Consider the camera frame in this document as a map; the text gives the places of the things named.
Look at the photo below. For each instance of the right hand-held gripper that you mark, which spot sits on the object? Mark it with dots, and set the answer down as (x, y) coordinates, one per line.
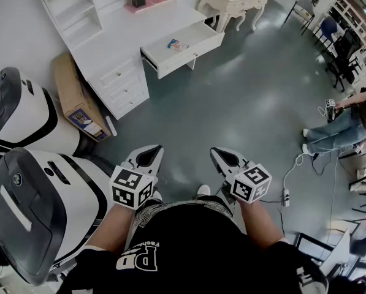
(250, 185)

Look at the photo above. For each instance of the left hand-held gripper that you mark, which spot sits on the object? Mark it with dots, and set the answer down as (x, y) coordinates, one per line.
(130, 188)

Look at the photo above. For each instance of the small colourful packet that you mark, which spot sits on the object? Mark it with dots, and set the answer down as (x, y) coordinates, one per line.
(177, 44)

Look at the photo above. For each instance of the white drawer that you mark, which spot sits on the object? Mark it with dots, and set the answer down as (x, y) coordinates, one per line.
(199, 37)

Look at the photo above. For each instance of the person's left forearm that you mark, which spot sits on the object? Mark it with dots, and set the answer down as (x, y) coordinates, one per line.
(115, 225)

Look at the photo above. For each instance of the person's right forearm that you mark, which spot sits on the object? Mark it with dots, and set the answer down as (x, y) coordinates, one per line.
(259, 222)

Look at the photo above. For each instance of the person's left shoe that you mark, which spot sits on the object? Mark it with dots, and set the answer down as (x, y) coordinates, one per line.
(157, 195)

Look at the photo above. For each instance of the person's shoe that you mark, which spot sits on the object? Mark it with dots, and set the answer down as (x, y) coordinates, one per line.
(203, 191)
(157, 195)

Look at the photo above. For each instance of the person's right shoe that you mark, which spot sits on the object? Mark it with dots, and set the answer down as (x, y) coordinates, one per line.
(203, 191)

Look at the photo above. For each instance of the person's patterned shorts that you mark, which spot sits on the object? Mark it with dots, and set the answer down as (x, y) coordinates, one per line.
(146, 219)

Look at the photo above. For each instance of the white power strip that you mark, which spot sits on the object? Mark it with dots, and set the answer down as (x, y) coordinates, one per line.
(286, 197)

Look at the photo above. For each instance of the person's black printed t-shirt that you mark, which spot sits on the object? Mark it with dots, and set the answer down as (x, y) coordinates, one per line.
(195, 247)

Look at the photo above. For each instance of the brown cardboard box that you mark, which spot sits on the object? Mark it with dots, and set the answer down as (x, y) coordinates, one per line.
(75, 96)

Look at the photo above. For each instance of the white and black robot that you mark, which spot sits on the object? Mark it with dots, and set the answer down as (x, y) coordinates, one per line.
(48, 213)
(26, 115)

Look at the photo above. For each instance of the white desk with shelves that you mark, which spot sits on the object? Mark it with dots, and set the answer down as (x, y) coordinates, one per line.
(170, 20)

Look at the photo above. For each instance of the black office chair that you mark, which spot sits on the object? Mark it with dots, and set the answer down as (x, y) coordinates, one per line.
(345, 51)

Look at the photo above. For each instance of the blue chair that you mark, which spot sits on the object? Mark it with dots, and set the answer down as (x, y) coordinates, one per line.
(328, 26)

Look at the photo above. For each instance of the grey chair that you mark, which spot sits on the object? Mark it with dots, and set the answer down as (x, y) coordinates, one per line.
(303, 6)

